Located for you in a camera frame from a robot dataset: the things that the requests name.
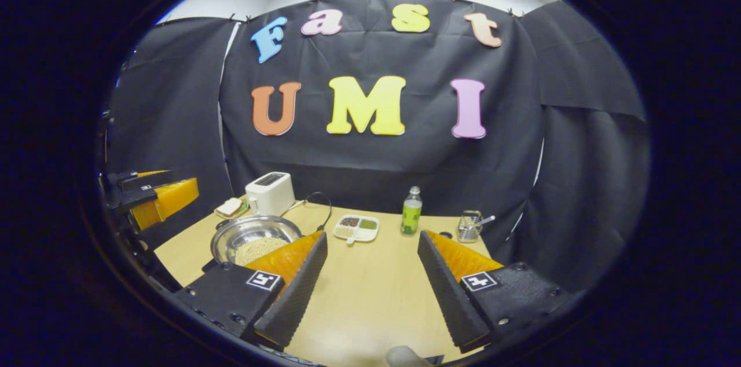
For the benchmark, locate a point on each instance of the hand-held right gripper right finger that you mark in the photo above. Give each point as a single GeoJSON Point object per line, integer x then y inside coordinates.
{"type": "Point", "coordinates": [446, 297]}

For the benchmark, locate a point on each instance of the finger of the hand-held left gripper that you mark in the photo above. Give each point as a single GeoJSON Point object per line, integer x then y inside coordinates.
{"type": "Point", "coordinates": [173, 196]}
{"type": "Point", "coordinates": [136, 180]}

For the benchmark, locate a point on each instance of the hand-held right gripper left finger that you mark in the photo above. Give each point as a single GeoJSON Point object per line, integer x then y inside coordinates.
{"type": "Point", "coordinates": [298, 292]}

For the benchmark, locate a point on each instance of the black induction cooktop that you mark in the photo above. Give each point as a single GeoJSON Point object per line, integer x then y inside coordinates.
{"type": "Point", "coordinates": [208, 266]}

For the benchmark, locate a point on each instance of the stainless steel pot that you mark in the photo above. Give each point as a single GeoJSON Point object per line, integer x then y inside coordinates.
{"type": "Point", "coordinates": [249, 231]}

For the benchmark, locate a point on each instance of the bread slice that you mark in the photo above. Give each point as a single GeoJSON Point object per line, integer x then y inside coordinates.
{"type": "Point", "coordinates": [230, 207]}

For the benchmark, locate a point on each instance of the pile of soybeans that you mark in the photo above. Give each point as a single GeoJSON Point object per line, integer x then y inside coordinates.
{"type": "Point", "coordinates": [255, 250]}

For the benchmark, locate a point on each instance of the small green plate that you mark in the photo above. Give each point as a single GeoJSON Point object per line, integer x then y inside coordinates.
{"type": "Point", "coordinates": [245, 209]}

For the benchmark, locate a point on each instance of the green label drink bottle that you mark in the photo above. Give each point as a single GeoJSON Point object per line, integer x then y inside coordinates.
{"type": "Point", "coordinates": [411, 216]}

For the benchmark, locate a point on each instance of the metal spoon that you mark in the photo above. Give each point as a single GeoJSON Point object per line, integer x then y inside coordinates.
{"type": "Point", "coordinates": [487, 219]}

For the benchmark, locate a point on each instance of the white divided dish with beans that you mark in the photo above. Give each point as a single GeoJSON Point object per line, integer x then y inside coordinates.
{"type": "Point", "coordinates": [370, 234]}

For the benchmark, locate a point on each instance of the white toaster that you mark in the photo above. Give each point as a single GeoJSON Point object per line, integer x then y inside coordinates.
{"type": "Point", "coordinates": [269, 196]}

